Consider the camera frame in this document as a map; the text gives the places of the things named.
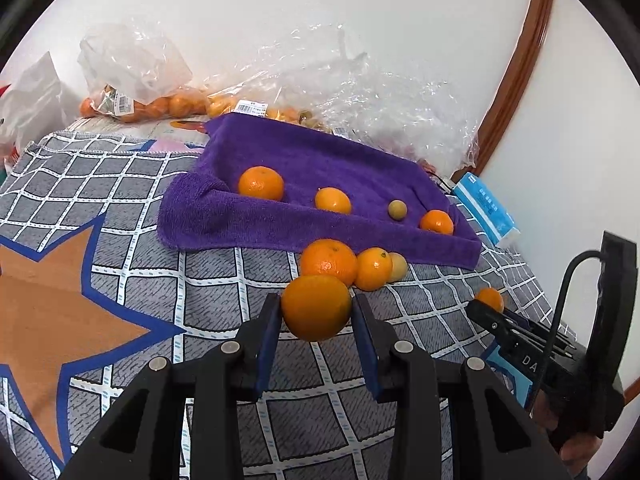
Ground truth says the small yellow-orange citrus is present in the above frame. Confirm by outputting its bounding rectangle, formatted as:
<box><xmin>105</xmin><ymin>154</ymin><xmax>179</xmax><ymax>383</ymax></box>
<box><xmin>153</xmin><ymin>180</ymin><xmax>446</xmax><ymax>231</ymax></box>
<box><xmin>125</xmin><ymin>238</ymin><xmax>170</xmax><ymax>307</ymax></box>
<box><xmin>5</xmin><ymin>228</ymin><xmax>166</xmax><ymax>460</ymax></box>
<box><xmin>355</xmin><ymin>247</ymin><xmax>393</xmax><ymax>292</ymax></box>

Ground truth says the small round longan fruit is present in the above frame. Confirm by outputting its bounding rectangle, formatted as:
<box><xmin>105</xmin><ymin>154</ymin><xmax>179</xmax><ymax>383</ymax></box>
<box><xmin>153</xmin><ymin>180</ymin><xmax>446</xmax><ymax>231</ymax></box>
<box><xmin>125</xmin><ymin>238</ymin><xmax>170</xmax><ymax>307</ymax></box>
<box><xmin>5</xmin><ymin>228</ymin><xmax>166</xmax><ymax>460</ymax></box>
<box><xmin>387</xmin><ymin>200</ymin><xmax>408</xmax><ymax>221</ymax></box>

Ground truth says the large orange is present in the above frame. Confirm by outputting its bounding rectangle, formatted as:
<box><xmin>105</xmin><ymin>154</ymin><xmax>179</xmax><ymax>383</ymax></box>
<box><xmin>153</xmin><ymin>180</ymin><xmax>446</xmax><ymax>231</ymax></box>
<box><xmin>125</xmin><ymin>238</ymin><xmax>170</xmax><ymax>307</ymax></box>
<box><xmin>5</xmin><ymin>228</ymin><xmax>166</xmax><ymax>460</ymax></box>
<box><xmin>238</xmin><ymin>166</ymin><xmax>284</xmax><ymax>202</ymax></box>
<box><xmin>299</xmin><ymin>238</ymin><xmax>358</xmax><ymax>287</ymax></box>

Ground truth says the right hand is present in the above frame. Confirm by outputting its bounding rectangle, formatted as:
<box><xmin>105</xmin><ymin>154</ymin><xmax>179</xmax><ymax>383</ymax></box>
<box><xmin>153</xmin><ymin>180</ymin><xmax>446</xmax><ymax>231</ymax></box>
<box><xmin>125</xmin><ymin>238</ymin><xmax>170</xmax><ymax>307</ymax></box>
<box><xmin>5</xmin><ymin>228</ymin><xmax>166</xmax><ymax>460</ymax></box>
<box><xmin>532</xmin><ymin>396</ymin><xmax>602</xmax><ymax>476</ymax></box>

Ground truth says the blue tissue pack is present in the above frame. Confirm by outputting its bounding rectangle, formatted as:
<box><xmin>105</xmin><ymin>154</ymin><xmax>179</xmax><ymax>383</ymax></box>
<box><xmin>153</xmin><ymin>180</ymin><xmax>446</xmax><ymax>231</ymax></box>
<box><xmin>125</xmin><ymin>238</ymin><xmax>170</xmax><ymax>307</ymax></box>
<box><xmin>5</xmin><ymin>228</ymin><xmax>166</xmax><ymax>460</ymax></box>
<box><xmin>454</xmin><ymin>172</ymin><xmax>521</xmax><ymax>249</ymax></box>

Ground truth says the pale green-yellow small fruit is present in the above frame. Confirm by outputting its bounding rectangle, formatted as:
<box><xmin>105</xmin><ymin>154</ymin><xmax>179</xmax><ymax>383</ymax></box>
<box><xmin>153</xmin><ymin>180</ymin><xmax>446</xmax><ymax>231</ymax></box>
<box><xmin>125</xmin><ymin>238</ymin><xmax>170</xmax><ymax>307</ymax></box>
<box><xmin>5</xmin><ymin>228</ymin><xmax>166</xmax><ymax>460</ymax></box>
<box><xmin>388</xmin><ymin>252</ymin><xmax>408</xmax><ymax>283</ymax></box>

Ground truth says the grey checked star blanket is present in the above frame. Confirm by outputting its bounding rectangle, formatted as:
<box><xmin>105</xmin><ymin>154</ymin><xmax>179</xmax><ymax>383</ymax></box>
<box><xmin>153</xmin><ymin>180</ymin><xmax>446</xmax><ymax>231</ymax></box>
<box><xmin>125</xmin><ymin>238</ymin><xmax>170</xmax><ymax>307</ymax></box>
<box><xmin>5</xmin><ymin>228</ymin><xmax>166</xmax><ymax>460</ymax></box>
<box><xmin>1</xmin><ymin>132</ymin><xmax>551</xmax><ymax>479</ymax></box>

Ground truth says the purple towel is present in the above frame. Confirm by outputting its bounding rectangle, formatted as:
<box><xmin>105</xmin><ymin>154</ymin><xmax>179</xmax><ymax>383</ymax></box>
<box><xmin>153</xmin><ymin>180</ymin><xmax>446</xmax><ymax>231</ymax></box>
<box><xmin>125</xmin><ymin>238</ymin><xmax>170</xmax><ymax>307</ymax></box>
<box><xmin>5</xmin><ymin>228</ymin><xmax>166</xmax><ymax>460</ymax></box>
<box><xmin>157</xmin><ymin>113</ymin><xmax>482</xmax><ymax>270</ymax></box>

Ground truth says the large clear plastic bag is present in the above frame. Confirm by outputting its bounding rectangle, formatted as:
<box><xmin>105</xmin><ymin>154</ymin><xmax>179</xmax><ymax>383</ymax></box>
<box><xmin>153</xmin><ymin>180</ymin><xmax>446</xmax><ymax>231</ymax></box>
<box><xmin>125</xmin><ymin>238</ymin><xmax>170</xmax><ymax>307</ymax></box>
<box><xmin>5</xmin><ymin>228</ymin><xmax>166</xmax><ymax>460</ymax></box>
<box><xmin>204</xmin><ymin>25</ymin><xmax>478</xmax><ymax>177</ymax></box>

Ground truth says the white plastic bag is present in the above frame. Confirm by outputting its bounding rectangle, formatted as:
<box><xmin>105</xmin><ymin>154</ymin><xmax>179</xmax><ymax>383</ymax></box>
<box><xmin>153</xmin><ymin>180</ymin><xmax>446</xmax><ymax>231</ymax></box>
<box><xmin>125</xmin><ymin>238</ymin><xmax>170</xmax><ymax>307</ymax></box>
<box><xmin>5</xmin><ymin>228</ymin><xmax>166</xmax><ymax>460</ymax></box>
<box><xmin>1</xmin><ymin>52</ymin><xmax>80</xmax><ymax>167</ymax></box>

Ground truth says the clear bag of tangerines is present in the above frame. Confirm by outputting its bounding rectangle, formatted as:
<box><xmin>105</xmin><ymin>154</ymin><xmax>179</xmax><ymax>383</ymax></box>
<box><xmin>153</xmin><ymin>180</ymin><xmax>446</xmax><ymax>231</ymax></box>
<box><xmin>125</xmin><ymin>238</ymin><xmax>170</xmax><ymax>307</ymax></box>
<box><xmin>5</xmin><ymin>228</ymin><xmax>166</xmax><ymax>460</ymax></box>
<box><xmin>78</xmin><ymin>18</ymin><xmax>208</xmax><ymax>124</ymax></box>

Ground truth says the brown wooden door frame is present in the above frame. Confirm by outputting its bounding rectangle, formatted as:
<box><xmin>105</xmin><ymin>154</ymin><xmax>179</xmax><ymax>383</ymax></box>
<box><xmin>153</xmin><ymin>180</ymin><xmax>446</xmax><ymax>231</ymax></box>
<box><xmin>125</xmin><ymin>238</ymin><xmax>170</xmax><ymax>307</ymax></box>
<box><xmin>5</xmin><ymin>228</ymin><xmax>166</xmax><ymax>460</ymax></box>
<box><xmin>452</xmin><ymin>0</ymin><xmax>554</xmax><ymax>182</ymax></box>

